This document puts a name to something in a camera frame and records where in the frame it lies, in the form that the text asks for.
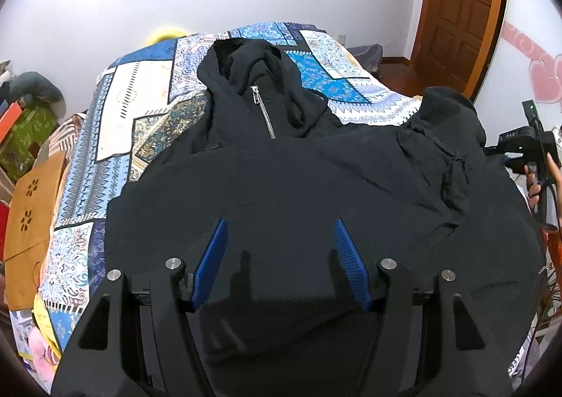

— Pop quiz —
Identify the person's right hand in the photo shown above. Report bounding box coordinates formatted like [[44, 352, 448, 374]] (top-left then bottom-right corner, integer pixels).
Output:
[[524, 152, 562, 211]]

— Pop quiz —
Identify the brown board with flower cutouts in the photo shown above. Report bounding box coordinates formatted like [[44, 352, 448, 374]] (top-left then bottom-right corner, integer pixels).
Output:
[[4, 151, 67, 311]]

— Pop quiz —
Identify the yellow cloth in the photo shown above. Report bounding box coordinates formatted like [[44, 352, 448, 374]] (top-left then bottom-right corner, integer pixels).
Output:
[[33, 296, 62, 358]]

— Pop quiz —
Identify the black zip hoodie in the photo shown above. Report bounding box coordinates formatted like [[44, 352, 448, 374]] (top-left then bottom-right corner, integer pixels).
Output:
[[105, 39, 547, 397]]

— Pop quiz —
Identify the red box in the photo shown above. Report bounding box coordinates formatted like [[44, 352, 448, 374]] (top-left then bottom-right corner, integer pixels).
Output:
[[0, 100, 25, 137]]

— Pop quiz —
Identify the pink soft item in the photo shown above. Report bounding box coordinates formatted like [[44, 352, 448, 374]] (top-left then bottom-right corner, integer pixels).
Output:
[[18, 327, 62, 377]]

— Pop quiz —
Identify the blue patchwork patterned bedspread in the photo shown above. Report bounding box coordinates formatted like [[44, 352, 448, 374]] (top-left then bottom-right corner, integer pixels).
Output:
[[33, 20, 424, 349]]

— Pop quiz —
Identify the pink wall decal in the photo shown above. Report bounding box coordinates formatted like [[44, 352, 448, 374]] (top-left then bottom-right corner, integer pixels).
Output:
[[501, 21, 562, 110]]

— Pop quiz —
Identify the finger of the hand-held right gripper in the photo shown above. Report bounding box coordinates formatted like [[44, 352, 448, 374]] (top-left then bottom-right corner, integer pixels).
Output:
[[484, 143, 528, 174]]

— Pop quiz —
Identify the brown striped cloth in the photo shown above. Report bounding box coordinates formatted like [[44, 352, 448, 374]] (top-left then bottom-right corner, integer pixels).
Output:
[[41, 113, 91, 161]]

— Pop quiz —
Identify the dark blue cloth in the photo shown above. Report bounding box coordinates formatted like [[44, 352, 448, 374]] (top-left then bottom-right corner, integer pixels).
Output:
[[347, 43, 384, 73]]

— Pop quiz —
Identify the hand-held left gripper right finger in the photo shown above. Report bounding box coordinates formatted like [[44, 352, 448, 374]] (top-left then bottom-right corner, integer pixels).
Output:
[[334, 218, 514, 397]]

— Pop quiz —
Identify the green patterned cloth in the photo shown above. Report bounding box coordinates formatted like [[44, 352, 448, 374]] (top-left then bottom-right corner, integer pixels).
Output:
[[0, 103, 59, 183]]

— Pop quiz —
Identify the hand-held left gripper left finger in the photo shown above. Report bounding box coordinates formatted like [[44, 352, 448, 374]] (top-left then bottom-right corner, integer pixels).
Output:
[[50, 218, 229, 397]]

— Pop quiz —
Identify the yellow round object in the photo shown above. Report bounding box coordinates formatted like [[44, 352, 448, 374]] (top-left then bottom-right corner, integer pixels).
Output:
[[147, 26, 190, 46]]

